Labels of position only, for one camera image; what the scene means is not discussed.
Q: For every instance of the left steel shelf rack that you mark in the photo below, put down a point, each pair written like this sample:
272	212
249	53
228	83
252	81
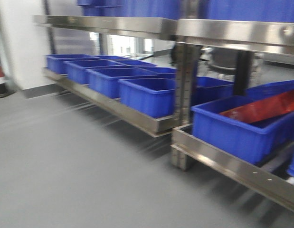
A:
143	27

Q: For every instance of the steel shelf rack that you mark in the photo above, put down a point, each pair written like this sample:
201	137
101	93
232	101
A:
248	26
143	27

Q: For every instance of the right steel shelf rack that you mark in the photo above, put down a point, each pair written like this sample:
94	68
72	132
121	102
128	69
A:
248	26

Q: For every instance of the red foil bag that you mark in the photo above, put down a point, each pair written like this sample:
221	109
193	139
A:
263	109

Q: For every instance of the blue bin with red bag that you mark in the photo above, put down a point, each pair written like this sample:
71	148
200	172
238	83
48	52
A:
249	142

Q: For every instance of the blue bin behind post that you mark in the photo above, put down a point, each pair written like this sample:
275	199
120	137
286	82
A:
209	89

